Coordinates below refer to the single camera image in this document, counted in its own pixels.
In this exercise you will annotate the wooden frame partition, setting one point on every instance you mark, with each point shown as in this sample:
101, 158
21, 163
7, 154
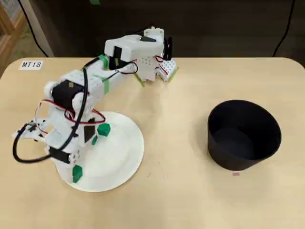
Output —
9, 35

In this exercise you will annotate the black pot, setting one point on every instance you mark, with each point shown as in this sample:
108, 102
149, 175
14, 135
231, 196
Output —
238, 162

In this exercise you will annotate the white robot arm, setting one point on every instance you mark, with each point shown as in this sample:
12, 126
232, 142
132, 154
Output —
124, 45

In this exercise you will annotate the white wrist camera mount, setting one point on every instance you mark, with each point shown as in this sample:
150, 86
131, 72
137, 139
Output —
31, 130

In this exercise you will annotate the small pink sticker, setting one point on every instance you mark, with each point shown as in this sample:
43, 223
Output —
236, 173

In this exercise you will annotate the white MT18 label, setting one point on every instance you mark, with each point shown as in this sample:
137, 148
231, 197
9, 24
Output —
30, 64

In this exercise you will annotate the white paper plate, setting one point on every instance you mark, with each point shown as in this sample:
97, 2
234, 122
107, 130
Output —
114, 155

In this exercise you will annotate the yellow-green tape strip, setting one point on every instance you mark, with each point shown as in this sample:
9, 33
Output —
174, 75
140, 81

